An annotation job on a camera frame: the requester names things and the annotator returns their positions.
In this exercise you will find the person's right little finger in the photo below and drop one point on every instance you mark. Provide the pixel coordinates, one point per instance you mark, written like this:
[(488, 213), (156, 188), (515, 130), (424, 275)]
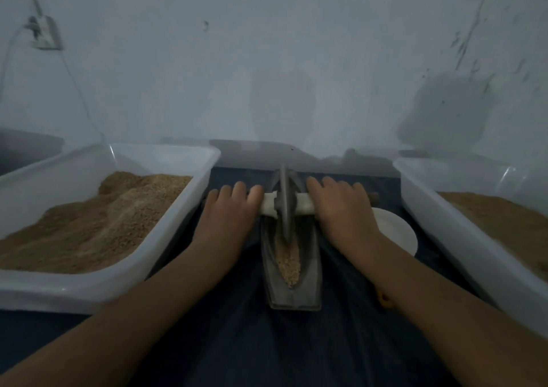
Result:
[(359, 194)]

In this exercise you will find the person's left forearm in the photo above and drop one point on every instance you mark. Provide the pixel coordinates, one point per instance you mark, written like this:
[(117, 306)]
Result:
[(128, 314)]

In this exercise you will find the person's right forearm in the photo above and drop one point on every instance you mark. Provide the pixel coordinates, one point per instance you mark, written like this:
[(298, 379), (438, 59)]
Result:
[(449, 318)]

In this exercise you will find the person's left little finger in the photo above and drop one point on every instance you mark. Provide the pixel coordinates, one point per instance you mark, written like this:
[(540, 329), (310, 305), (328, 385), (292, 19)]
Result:
[(211, 198)]

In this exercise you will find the white plastic bin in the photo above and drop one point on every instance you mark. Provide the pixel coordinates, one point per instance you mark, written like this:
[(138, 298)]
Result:
[(462, 249), (85, 290)]

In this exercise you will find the person's right middle finger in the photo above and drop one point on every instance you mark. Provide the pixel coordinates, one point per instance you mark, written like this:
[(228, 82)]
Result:
[(329, 189)]

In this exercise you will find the white wall socket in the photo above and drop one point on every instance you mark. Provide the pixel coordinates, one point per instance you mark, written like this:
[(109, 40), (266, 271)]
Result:
[(47, 35)]

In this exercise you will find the layer of brown ground grain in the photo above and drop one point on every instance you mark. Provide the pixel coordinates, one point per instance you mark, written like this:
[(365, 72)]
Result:
[(509, 224)]

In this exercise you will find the gray metal boat-shaped grinding trough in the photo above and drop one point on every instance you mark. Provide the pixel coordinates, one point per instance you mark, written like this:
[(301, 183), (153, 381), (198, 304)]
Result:
[(309, 271)]

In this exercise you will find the white round bowl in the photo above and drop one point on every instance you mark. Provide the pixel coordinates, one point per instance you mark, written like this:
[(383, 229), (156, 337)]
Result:
[(396, 230)]

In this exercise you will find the dark blue table cloth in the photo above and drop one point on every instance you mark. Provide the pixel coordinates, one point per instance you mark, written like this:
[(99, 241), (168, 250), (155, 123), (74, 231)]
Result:
[(265, 348)]

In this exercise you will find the person's right hand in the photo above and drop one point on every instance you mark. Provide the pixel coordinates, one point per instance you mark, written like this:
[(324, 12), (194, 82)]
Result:
[(342, 219)]

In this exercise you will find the person's left middle finger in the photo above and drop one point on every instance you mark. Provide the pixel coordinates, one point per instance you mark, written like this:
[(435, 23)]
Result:
[(239, 193)]

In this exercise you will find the person's left hand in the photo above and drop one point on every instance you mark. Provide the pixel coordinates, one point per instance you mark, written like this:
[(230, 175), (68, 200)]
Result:
[(224, 228)]

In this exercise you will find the crushed grain in trough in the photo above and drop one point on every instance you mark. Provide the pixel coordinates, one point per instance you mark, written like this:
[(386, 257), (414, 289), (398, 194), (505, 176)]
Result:
[(287, 262)]

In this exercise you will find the heap of brown coarse grain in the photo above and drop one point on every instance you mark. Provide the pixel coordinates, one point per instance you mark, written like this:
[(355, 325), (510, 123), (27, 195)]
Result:
[(98, 228)]

